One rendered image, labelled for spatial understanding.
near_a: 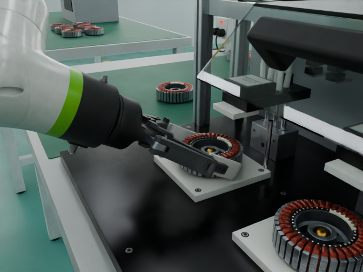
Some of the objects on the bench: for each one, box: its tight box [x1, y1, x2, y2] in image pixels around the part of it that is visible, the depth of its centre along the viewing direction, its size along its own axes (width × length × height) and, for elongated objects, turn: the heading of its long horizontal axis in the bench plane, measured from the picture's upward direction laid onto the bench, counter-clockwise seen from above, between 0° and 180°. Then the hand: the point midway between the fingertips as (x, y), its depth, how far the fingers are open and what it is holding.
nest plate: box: [154, 154, 271, 202], centre depth 63 cm, size 15×15×1 cm
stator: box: [156, 81, 193, 104], centre depth 104 cm, size 11×11×4 cm
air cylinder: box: [250, 117, 299, 161], centre depth 68 cm, size 5×8×6 cm
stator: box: [179, 132, 243, 178], centre depth 62 cm, size 11×11×4 cm
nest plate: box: [232, 215, 340, 272], centre depth 43 cm, size 15×15×1 cm
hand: (209, 153), depth 61 cm, fingers open, 12 cm apart
